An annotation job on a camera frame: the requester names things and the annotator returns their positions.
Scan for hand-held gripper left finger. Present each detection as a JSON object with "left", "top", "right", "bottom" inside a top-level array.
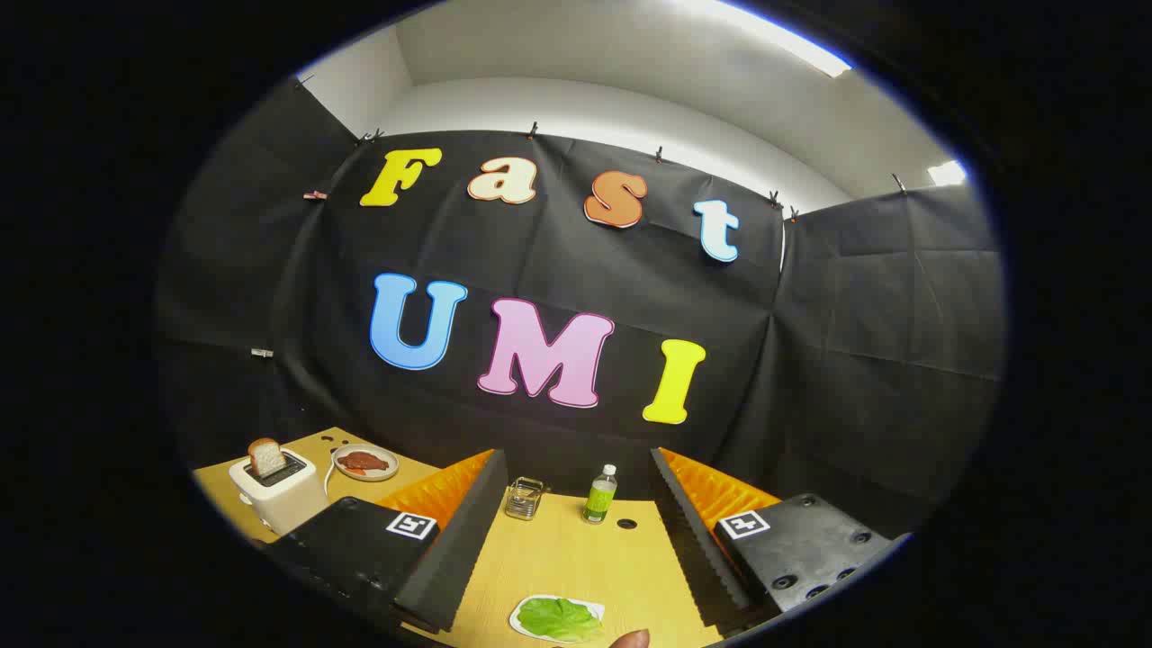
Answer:
[{"left": 261, "top": 448, "right": 509, "bottom": 635}]

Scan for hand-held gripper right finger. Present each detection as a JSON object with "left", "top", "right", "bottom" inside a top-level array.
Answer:
[{"left": 650, "top": 446, "right": 912, "bottom": 631}]

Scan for green lettuce leaf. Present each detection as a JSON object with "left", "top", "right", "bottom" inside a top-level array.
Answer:
[{"left": 517, "top": 597, "right": 604, "bottom": 644}]

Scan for toast bread slice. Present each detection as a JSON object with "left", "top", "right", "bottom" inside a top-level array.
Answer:
[{"left": 248, "top": 437, "right": 288, "bottom": 479}]

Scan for green label bottle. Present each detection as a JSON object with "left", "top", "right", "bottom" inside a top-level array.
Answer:
[{"left": 582, "top": 463, "right": 619, "bottom": 526}]

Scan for small white flat plate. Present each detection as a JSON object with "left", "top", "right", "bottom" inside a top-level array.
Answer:
[{"left": 508, "top": 594, "right": 607, "bottom": 645}]

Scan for round beige plate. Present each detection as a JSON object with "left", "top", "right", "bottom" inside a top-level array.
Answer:
[{"left": 332, "top": 444, "right": 401, "bottom": 482}]

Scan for white toaster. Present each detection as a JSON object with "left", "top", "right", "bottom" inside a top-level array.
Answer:
[{"left": 229, "top": 447, "right": 330, "bottom": 537}]

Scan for black backdrop cloth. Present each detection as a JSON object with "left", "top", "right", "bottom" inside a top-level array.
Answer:
[{"left": 153, "top": 76, "right": 1007, "bottom": 541}]

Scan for row of black clips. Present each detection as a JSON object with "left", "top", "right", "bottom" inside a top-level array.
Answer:
[{"left": 292, "top": 74, "right": 910, "bottom": 222}]

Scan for metal wire basket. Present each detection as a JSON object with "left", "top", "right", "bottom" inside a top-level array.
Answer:
[{"left": 503, "top": 477, "right": 546, "bottom": 522}]

